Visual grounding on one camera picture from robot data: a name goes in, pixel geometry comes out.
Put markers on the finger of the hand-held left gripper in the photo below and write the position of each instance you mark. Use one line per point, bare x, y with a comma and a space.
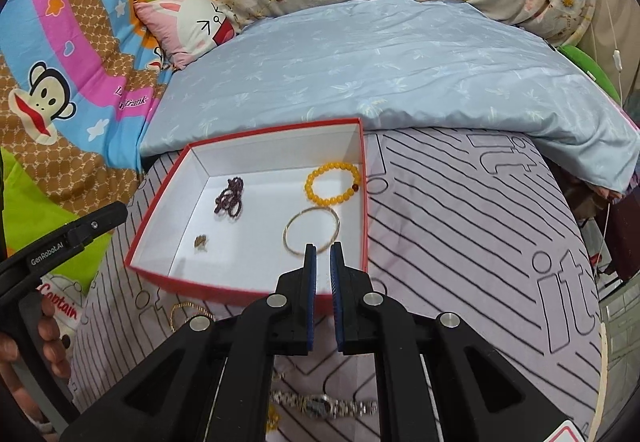
97, 222

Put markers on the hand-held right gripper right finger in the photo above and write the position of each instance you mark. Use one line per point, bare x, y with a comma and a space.
337, 272

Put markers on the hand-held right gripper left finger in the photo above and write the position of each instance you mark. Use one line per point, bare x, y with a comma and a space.
311, 272

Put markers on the thin gold bangle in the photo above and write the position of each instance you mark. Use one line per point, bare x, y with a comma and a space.
286, 230

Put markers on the red cardboard box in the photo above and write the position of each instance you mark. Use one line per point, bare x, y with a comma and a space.
250, 202

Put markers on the silver wristwatch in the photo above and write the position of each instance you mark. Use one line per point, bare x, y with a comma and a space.
320, 406

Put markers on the person's left hand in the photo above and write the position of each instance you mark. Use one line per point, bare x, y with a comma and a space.
54, 344

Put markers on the small gold earring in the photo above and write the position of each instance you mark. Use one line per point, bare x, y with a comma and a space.
201, 242

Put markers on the colourful monkey print blanket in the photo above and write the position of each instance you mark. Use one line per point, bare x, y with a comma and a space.
75, 72

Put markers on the light blue quilt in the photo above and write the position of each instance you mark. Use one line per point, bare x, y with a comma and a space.
380, 72

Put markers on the pink bunny pillow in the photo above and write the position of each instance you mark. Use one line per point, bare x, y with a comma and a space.
185, 22

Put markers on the green cushion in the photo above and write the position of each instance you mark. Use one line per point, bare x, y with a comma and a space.
590, 69

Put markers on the beige curtain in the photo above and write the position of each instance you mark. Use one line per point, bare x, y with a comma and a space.
625, 22

